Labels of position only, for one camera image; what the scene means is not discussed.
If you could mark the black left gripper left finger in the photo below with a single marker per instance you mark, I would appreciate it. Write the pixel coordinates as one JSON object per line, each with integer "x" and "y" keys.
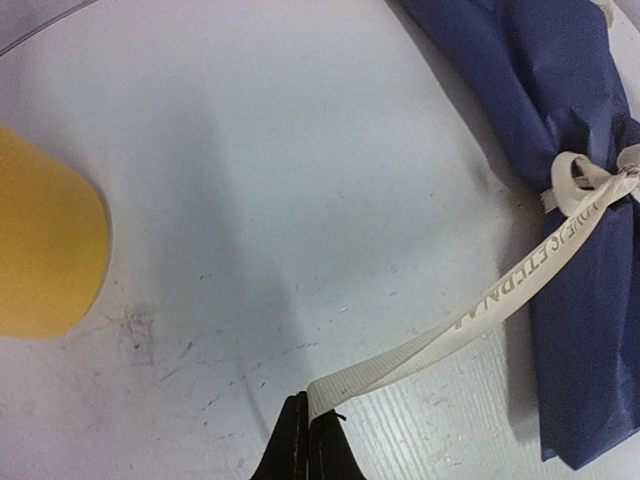
{"x": 286, "y": 453}

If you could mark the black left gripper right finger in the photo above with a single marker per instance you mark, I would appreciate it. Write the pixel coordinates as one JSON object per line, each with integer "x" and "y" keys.
{"x": 330, "y": 455}

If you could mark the cream printed ribbon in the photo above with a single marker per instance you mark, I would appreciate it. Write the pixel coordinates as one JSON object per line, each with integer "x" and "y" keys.
{"x": 500, "y": 310}

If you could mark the blue wrapping paper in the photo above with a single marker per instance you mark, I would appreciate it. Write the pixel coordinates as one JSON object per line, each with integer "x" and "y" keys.
{"x": 545, "y": 75}

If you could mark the yellow vase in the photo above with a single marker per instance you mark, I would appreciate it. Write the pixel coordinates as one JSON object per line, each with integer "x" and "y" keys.
{"x": 55, "y": 239}

